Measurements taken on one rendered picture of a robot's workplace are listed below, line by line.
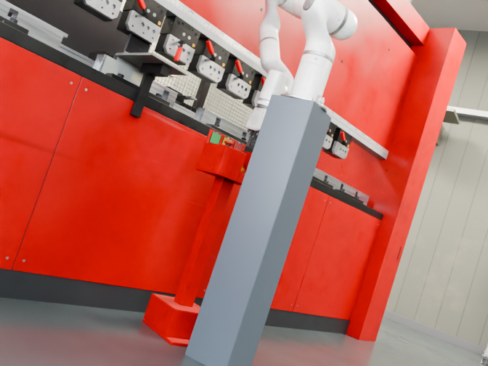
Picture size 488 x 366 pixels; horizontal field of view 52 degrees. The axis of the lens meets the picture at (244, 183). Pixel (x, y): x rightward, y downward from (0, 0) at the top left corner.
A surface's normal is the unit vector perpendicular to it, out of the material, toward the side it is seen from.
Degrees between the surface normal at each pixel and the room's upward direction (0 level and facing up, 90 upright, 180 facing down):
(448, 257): 90
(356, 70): 90
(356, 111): 90
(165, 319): 90
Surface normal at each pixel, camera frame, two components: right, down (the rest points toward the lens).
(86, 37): 0.69, 0.18
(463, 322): -0.50, -0.23
